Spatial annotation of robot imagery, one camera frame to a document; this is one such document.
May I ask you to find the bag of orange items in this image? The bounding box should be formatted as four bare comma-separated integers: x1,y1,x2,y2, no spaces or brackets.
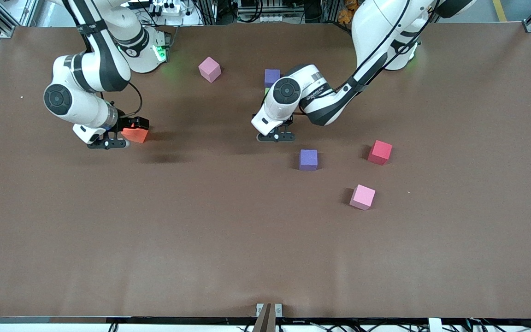
338,0,359,24

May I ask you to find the mauve pink foam cube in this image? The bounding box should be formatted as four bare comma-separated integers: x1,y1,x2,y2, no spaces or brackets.
198,56,222,83

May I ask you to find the brown table mat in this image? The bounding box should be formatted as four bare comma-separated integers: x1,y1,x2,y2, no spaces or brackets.
0,22,531,319

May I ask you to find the purple foam cube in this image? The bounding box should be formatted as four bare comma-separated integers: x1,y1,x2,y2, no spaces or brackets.
299,149,319,171
264,69,282,89

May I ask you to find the orange foam cube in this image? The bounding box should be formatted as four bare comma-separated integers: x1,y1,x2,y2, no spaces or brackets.
122,128,149,144

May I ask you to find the light pink foam cube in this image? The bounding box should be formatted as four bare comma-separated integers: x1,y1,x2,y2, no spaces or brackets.
349,184,377,211

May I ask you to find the white power strip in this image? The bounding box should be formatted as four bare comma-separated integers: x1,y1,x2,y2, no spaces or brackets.
130,0,189,15

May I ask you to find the red foam cube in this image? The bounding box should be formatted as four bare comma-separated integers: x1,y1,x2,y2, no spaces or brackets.
367,140,393,166

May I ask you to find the metal bracket with brown bar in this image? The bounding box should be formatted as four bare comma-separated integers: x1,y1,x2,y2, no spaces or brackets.
253,302,283,332

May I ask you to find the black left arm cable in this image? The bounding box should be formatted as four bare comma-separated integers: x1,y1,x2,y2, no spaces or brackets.
293,0,439,116

